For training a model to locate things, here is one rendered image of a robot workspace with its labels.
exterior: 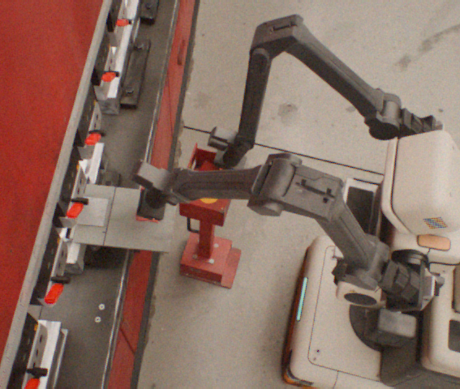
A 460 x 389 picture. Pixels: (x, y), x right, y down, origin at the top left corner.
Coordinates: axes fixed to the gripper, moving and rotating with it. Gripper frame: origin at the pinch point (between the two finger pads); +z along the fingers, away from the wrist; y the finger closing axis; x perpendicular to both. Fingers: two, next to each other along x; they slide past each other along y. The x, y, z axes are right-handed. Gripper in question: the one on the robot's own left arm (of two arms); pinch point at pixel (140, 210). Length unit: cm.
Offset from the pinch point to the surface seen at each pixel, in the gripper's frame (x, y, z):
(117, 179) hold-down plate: -4.0, -15.4, 16.2
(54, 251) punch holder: -20.9, 20.9, -8.0
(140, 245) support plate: 2.6, 9.0, 2.1
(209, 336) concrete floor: 70, 9, 79
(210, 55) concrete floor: 53, -152, 87
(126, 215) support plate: -2.4, 0.6, 4.7
